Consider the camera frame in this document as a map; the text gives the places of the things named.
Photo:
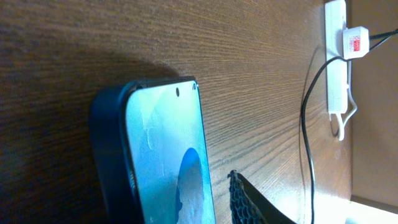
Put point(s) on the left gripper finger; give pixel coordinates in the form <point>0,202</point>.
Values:
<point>249,206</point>

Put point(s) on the blue Samsung Galaxy smartphone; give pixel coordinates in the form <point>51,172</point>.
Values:
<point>149,146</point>

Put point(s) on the white power strip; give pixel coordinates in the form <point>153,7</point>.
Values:
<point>336,71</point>

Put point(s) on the white charger adapter plug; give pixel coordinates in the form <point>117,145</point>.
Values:
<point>355,42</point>

